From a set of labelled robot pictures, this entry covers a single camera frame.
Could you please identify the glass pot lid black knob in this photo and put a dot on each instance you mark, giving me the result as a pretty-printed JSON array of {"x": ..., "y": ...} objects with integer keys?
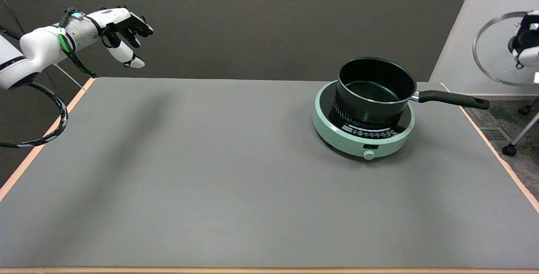
[{"x": 490, "y": 55}]

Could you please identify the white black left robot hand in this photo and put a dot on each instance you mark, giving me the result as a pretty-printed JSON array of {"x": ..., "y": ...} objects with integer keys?
[{"x": 118, "y": 17}]

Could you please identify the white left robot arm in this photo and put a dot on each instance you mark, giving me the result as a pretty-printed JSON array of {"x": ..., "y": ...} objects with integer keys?
[{"x": 40, "y": 49}]

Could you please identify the black chair caster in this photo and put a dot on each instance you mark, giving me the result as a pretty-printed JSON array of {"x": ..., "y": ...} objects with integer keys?
[{"x": 524, "y": 109}]

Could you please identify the mint green induction cooker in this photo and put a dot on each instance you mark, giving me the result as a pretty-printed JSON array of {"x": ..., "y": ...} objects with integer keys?
[{"x": 337, "y": 133}]

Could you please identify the floor vent grille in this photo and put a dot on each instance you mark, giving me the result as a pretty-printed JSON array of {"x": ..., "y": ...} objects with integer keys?
[{"x": 494, "y": 134}]

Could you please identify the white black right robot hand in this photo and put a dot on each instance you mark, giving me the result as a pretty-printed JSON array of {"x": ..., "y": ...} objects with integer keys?
[{"x": 528, "y": 53}]

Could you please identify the metal chair leg with caster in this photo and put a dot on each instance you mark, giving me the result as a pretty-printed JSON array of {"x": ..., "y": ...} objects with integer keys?
[{"x": 524, "y": 133}]

